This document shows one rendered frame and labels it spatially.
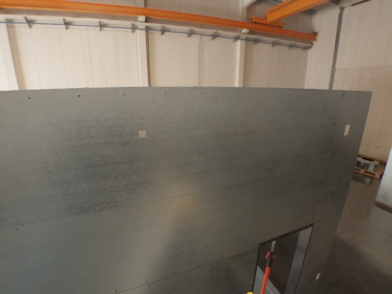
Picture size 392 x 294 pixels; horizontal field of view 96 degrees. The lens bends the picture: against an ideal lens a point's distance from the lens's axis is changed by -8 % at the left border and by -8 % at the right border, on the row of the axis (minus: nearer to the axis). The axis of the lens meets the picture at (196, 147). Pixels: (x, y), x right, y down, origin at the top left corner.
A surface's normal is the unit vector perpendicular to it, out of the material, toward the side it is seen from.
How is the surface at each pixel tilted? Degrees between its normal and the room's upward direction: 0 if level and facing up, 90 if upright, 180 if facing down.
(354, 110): 90
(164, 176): 90
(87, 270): 90
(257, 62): 90
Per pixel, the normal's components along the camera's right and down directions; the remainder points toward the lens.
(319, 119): 0.36, 0.27
